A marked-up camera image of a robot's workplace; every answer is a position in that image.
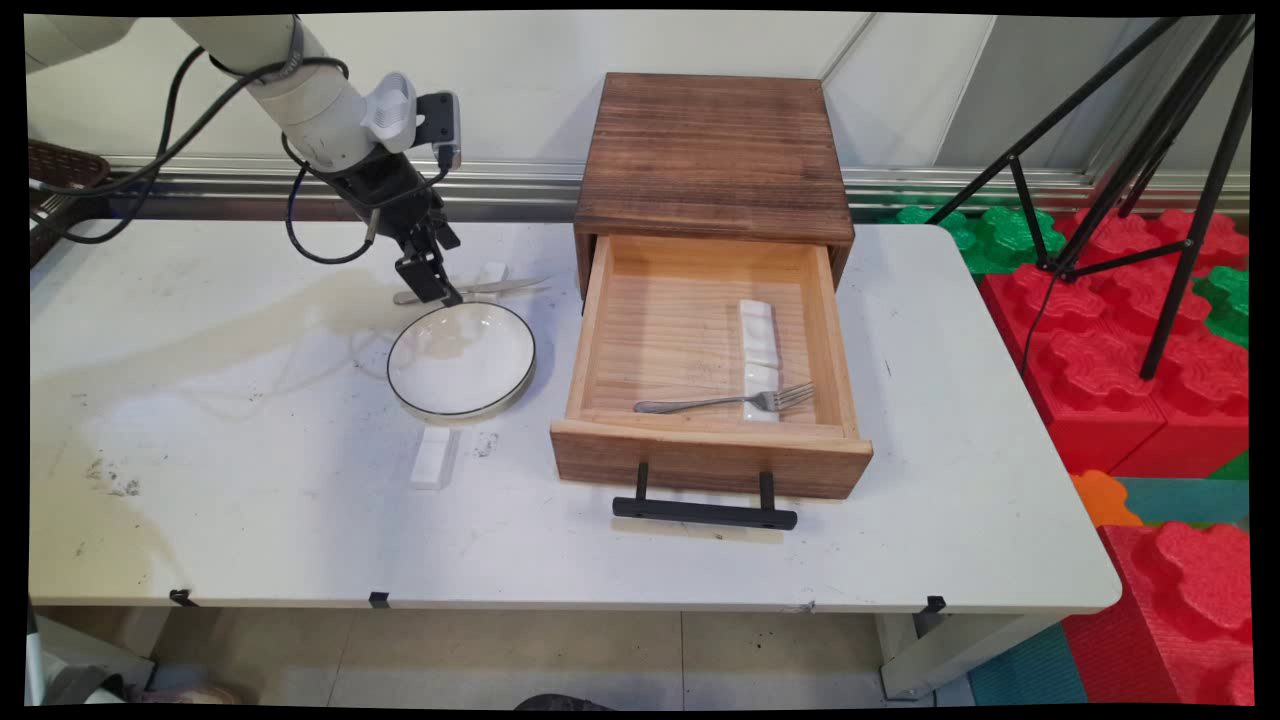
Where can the brown woven basket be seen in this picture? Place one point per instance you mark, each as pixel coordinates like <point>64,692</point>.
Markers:
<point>60,170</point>

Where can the white ceramic cutlery rest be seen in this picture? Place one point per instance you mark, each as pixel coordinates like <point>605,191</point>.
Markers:
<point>758,330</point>
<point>762,395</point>
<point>434,460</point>
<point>493,271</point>

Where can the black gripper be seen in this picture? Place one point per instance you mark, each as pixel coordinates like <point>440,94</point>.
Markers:
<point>385,195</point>

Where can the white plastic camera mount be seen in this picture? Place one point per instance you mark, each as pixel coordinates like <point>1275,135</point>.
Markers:
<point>390,110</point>

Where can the silver metal table knife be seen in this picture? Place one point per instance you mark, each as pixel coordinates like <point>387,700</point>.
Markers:
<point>500,287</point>

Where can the dark brown wooden cabinet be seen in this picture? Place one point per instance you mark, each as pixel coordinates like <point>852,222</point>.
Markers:
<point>710,150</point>

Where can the white plate with black rim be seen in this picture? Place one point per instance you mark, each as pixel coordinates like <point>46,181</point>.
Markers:
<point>460,360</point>

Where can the white table leg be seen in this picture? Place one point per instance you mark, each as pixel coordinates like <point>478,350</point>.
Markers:
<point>940,655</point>

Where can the silver metal fork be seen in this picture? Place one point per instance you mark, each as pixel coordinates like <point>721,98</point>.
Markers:
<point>720,402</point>

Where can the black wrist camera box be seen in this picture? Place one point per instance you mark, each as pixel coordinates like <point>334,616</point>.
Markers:
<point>438,120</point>

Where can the black camera tripod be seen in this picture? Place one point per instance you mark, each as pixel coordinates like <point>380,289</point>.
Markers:
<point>1195,200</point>

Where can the orange foam piece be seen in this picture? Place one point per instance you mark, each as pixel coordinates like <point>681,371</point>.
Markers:
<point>1100,500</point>

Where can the large red foam block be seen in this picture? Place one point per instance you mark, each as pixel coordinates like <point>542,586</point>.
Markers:
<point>1100,360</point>

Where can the green foam block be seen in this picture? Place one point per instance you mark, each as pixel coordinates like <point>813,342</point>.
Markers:
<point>1228,300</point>
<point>990,240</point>

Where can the light wooden drawer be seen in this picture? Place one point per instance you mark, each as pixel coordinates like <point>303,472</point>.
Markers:
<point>690,320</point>

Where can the teal foam mat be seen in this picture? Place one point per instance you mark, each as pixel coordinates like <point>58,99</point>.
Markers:
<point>1030,670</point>
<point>1190,500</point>

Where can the aluminium wall rail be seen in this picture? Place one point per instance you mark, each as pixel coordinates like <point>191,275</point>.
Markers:
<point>520,185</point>

